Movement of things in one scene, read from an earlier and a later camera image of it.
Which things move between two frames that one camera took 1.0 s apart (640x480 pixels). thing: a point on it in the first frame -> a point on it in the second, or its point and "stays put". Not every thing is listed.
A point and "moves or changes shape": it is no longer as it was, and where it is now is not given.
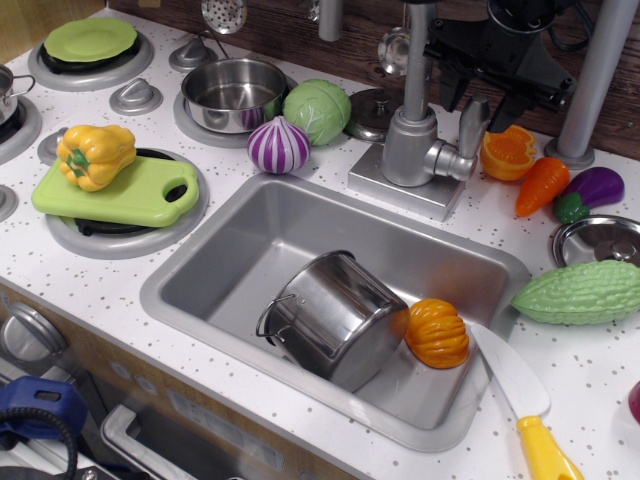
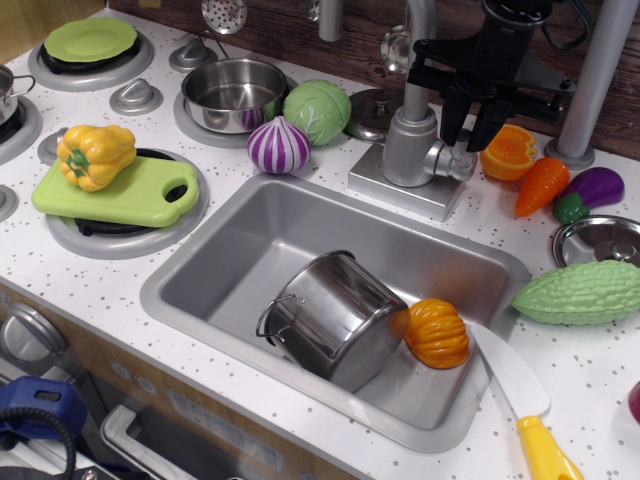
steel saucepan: [233, 95] stays put
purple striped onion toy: [278, 146] stays put
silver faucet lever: [475, 120] moves or changes shape
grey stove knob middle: [136, 97] stays put
